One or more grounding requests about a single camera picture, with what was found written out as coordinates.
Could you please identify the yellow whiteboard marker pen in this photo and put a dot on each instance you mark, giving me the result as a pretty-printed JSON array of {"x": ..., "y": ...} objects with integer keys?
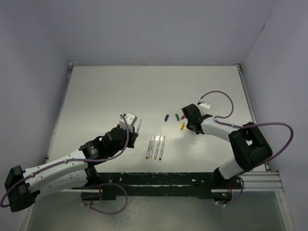
[{"x": 152, "y": 146}]

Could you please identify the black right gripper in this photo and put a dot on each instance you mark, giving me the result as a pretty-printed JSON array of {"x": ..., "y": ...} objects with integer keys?
[{"x": 188, "y": 125}]

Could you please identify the green whiteboard marker pen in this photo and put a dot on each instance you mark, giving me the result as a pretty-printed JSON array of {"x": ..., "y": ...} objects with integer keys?
[{"x": 157, "y": 147}]

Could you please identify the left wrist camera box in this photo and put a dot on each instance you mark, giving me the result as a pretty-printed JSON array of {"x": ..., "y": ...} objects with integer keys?
[{"x": 127, "y": 121}]

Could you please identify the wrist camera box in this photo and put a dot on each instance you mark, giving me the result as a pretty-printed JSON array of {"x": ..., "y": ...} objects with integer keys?
[
  {"x": 203, "y": 106},
  {"x": 127, "y": 121}
]

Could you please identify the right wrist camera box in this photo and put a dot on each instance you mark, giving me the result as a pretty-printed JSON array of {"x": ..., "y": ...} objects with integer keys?
[{"x": 203, "y": 106}]

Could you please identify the blue whiteboard marker pen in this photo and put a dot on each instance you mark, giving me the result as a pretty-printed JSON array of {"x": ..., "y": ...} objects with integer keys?
[{"x": 162, "y": 148}]

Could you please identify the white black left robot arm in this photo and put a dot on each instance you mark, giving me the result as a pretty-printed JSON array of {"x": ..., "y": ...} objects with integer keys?
[{"x": 75, "y": 170}]

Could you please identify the magenta whiteboard marker pen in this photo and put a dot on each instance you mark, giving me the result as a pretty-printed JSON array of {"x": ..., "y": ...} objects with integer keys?
[{"x": 149, "y": 146}]

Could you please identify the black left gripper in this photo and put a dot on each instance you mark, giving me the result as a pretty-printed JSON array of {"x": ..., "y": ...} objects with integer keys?
[{"x": 132, "y": 137}]

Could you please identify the aluminium rail right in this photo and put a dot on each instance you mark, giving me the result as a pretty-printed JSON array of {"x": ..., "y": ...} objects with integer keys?
[{"x": 257, "y": 181}]

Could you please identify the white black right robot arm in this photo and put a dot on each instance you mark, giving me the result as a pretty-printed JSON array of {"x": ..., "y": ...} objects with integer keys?
[{"x": 249, "y": 146}]

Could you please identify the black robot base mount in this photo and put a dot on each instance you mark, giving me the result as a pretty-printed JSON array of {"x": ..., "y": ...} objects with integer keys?
[{"x": 202, "y": 185}]

